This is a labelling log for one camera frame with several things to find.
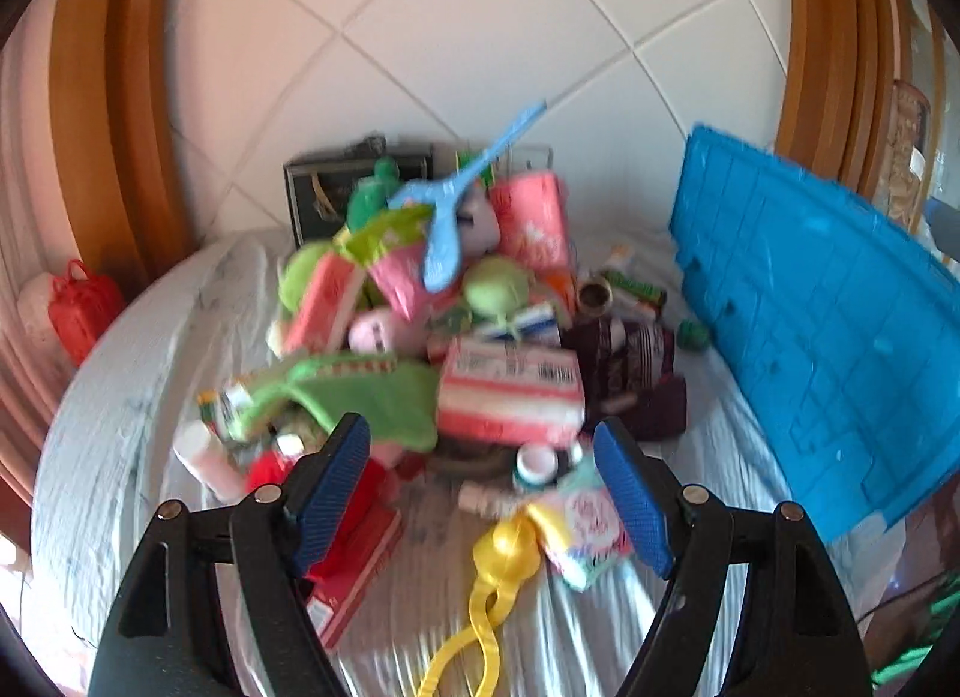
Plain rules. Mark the blue three-blade boomerang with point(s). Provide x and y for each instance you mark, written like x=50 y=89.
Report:
x=442 y=247

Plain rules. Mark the white plush face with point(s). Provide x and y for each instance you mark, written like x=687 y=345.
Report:
x=484 y=224

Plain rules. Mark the red toy suitcase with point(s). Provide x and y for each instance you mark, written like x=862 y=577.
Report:
x=82 y=314

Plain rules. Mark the white pink bottle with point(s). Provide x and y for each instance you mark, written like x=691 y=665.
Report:
x=206 y=457

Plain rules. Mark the white plastic bag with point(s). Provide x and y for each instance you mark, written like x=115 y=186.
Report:
x=37 y=307

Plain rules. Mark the pink green foil packet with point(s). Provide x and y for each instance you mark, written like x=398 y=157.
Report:
x=397 y=269

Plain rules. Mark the black metal clip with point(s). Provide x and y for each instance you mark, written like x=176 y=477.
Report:
x=373 y=142

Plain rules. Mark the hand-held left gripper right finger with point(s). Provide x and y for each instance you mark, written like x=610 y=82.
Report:
x=634 y=502

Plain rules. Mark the small green toy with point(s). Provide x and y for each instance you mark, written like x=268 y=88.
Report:
x=694 y=337

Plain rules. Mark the white jar teal lid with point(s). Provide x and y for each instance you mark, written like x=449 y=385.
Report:
x=536 y=468

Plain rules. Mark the black gift box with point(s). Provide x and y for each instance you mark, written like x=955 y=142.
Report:
x=315 y=195

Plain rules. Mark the white wall socket panel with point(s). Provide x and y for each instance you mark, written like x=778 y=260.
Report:
x=536 y=157

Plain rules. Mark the blue plastic crate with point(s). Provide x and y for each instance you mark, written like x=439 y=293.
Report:
x=810 y=322

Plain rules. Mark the green plush cloth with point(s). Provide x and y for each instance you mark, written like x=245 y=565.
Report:
x=360 y=397

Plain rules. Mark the pink white tissue pack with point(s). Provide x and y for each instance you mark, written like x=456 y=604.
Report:
x=510 y=397

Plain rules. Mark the long red box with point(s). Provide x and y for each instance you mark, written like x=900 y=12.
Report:
x=360 y=554

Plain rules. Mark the pink pig plush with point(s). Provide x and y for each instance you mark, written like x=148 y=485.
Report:
x=382 y=333

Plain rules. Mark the brown tape roll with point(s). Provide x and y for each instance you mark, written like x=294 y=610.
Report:
x=596 y=298

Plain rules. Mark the wooden door frame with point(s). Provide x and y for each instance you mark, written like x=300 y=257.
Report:
x=817 y=67
x=120 y=105

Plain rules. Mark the yellow plastic tongs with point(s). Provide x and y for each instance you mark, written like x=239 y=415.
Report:
x=510 y=547

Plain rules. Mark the red dress pig plush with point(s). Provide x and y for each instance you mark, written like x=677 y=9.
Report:
x=266 y=476

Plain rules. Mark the green frog plush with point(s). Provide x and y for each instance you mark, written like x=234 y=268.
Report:
x=371 y=195

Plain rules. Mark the green tube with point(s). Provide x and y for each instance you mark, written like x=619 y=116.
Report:
x=637 y=288

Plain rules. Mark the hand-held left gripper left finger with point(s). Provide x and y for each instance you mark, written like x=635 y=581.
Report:
x=330 y=494

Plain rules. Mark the dark maroon bag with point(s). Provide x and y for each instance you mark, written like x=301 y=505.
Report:
x=630 y=367

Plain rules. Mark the pink curtain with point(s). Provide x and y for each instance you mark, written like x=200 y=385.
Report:
x=30 y=180

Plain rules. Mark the red yellow medicine box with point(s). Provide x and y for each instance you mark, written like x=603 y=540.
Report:
x=225 y=404

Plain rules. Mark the blue white box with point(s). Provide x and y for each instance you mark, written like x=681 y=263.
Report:
x=525 y=326

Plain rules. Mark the pink floral tissue pack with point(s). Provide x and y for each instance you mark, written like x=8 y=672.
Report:
x=532 y=217

